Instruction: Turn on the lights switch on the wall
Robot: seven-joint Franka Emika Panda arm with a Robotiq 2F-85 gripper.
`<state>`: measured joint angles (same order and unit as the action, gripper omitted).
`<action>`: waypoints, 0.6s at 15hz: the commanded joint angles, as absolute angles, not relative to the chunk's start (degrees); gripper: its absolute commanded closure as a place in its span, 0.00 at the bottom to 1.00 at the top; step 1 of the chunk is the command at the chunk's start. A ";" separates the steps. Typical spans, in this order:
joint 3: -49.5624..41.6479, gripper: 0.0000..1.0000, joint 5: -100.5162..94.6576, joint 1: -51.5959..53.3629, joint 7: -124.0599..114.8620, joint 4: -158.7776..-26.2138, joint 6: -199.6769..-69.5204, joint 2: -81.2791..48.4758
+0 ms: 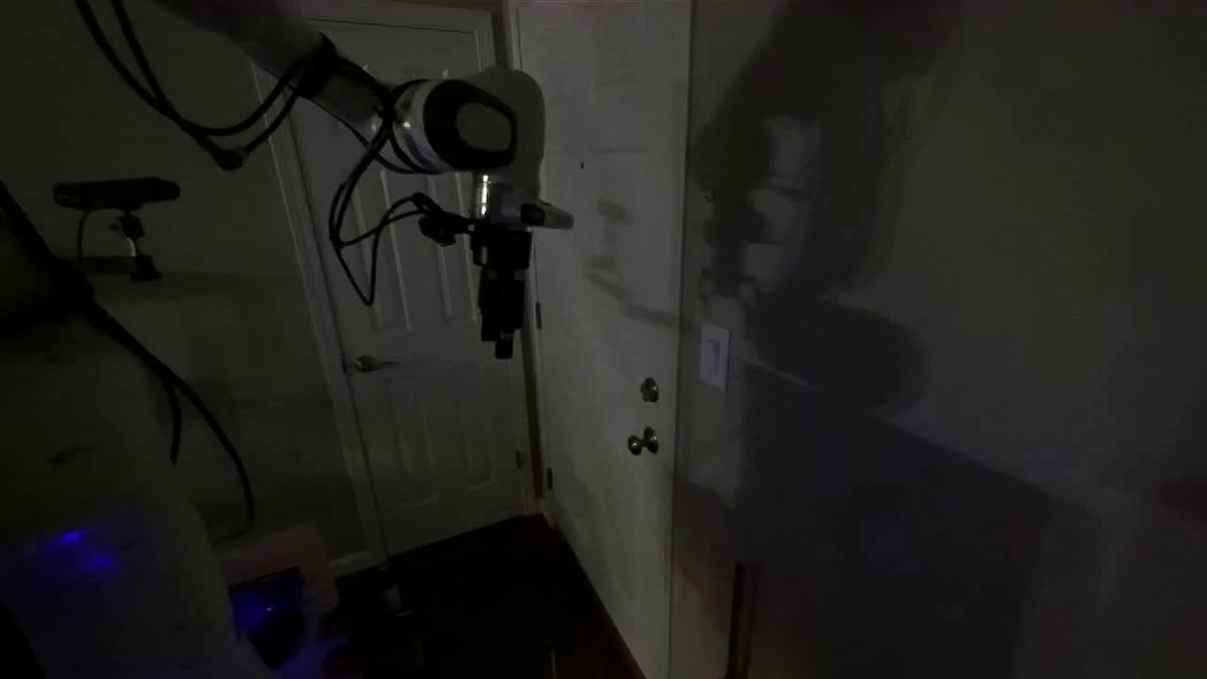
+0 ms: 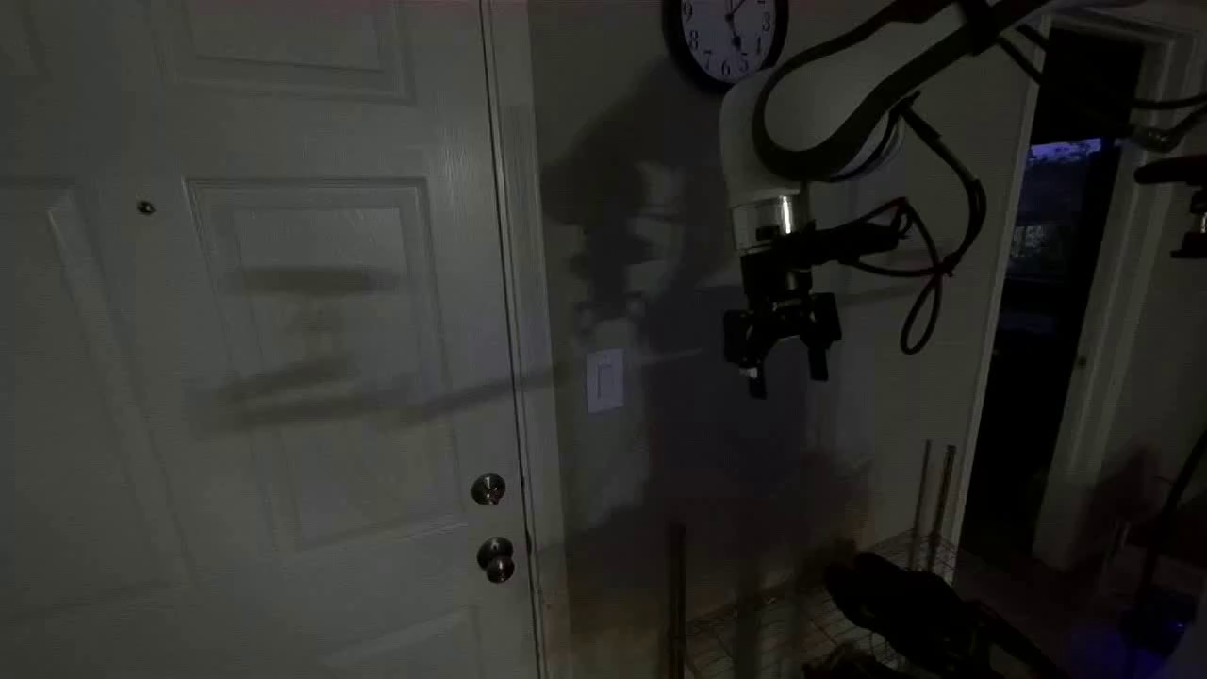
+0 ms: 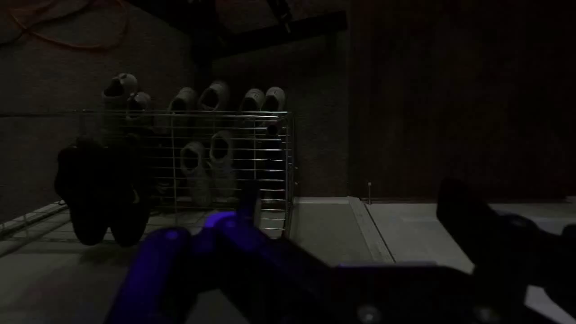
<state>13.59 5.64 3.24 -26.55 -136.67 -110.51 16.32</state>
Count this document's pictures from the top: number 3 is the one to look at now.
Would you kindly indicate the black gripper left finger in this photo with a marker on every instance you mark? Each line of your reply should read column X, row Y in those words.
column 173, row 270

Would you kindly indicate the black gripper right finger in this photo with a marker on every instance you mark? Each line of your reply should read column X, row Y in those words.
column 509, row 252

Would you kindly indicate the grey slipper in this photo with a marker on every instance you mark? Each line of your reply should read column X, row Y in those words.
column 121, row 85
column 252, row 97
column 193, row 162
column 214, row 94
column 140, row 99
column 220, row 149
column 184, row 97
column 275, row 97

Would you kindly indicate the white floor pipe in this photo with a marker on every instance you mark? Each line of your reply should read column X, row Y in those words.
column 29, row 216

